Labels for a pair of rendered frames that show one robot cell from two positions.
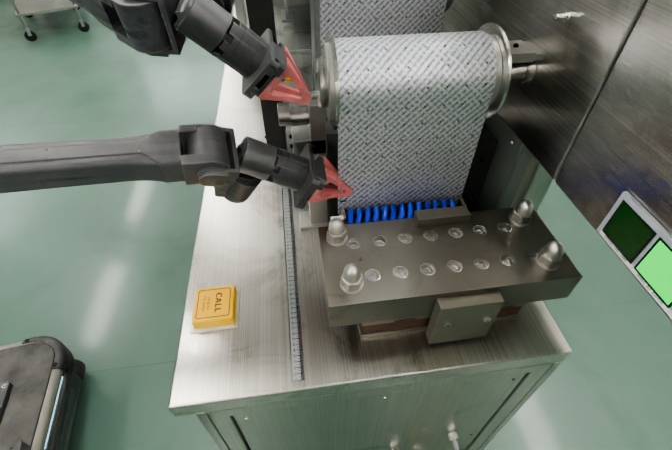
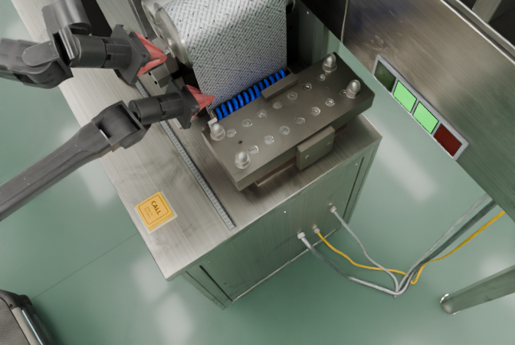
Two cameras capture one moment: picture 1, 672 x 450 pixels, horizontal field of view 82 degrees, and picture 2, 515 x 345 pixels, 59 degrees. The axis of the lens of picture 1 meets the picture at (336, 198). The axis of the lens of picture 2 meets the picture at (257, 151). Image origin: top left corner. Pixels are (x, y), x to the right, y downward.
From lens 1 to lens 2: 0.46 m
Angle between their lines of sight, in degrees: 23
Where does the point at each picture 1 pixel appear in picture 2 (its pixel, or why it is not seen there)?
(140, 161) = (85, 156)
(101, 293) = not seen: outside the picture
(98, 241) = not seen: outside the picture
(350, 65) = (188, 30)
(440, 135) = (260, 40)
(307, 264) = (198, 152)
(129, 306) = (27, 235)
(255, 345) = (195, 221)
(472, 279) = (313, 125)
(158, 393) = (102, 284)
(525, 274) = (342, 107)
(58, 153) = (34, 177)
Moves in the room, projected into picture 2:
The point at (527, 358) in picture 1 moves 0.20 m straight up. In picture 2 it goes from (359, 152) to (371, 113)
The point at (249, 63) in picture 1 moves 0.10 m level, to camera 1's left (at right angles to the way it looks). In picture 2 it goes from (125, 63) to (73, 84)
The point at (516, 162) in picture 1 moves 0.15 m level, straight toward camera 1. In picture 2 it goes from (315, 25) to (313, 76)
